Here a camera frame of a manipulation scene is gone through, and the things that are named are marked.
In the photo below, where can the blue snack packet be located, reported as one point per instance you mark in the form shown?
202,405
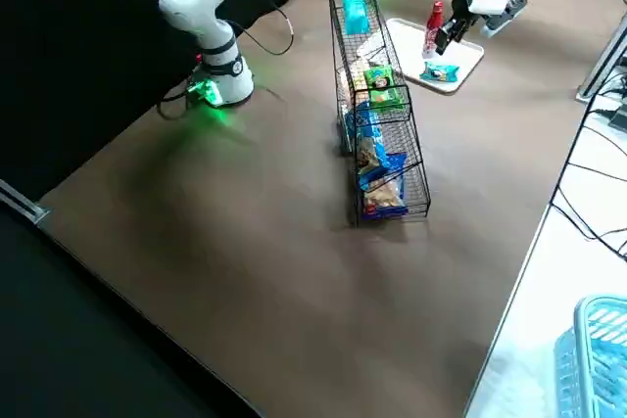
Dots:
360,122

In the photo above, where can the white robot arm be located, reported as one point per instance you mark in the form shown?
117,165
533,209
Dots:
196,7

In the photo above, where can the teal snack packet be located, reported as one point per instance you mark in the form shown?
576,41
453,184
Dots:
354,14

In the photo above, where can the green snack packet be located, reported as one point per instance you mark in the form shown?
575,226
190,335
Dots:
387,90

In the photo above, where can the white rectangular tray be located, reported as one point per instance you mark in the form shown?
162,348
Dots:
406,41

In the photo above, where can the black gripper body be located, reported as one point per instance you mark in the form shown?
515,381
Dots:
463,9

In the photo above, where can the blue cookie packet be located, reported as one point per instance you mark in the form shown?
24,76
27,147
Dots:
384,200
374,158

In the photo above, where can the aluminium frame post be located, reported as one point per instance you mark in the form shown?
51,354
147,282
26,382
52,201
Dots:
600,65
27,202

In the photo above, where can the orange beige snack packet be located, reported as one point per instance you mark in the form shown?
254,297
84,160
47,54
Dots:
357,78

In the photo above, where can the teal chips packet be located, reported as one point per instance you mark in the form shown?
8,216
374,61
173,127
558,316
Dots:
441,72

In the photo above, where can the red cola bottle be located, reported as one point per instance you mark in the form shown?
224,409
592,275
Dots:
433,26

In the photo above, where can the white side table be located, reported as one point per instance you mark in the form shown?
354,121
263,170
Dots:
563,291

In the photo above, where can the white cartoon snack packet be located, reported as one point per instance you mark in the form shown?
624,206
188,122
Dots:
374,46

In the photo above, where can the light blue plastic basket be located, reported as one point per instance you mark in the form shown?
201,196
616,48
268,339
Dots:
597,359

